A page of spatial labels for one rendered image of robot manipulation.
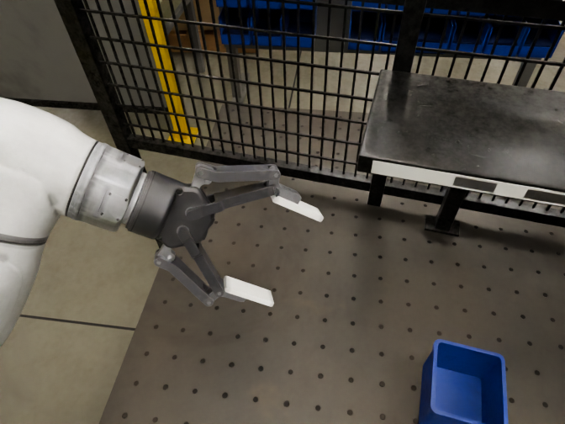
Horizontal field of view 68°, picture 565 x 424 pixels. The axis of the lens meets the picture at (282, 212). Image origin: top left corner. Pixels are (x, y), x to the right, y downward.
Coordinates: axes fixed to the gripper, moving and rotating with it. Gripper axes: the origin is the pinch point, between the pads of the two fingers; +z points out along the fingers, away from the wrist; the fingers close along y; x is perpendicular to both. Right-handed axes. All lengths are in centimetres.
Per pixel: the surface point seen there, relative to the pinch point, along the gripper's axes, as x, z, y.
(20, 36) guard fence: 176, -88, -21
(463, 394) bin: -4.3, 36.6, -9.7
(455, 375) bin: -1.6, 36.0, -8.6
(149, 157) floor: 165, -17, -47
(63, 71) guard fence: 179, -68, -28
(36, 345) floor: 83, -29, -101
